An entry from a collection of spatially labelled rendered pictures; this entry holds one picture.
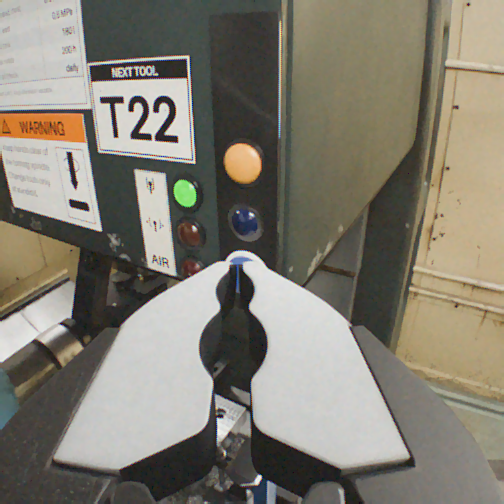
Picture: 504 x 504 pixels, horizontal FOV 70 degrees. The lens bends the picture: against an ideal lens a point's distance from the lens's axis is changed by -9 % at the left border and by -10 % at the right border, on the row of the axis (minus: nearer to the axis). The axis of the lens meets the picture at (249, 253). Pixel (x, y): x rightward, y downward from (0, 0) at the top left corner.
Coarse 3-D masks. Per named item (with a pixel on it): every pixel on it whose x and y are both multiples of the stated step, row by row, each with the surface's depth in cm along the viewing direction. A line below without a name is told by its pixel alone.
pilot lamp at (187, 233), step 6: (186, 222) 29; (180, 228) 29; (186, 228) 29; (192, 228) 28; (180, 234) 29; (186, 234) 29; (192, 234) 29; (198, 234) 29; (186, 240) 29; (192, 240) 29; (198, 240) 29; (192, 246) 29
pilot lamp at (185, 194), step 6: (180, 180) 27; (174, 186) 28; (180, 186) 27; (186, 186) 27; (192, 186) 27; (174, 192) 28; (180, 192) 27; (186, 192) 27; (192, 192) 27; (180, 198) 28; (186, 198) 27; (192, 198) 27; (186, 204) 28; (192, 204) 28
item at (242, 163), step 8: (240, 144) 23; (232, 152) 24; (240, 152) 23; (248, 152) 23; (256, 152) 23; (232, 160) 24; (240, 160) 24; (248, 160) 23; (256, 160) 23; (232, 168) 24; (240, 168) 24; (248, 168) 24; (256, 168) 23; (232, 176) 25; (240, 176) 24; (248, 176) 24; (256, 176) 24
